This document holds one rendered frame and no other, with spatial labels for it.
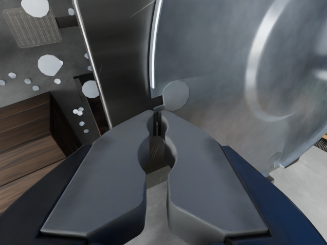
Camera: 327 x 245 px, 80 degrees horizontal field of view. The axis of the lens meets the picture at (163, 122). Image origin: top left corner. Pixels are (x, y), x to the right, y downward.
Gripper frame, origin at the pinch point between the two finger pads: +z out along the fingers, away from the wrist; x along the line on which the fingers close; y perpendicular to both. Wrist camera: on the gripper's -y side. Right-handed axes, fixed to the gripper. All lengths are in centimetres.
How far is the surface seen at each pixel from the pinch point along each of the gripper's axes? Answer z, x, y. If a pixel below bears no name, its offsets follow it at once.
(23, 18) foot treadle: 52, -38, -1
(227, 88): 3.7, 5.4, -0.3
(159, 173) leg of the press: 17.3, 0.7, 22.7
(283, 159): 8.3, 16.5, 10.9
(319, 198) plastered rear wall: 91, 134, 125
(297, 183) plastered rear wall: 108, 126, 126
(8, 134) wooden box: 39, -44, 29
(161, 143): 1.9, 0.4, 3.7
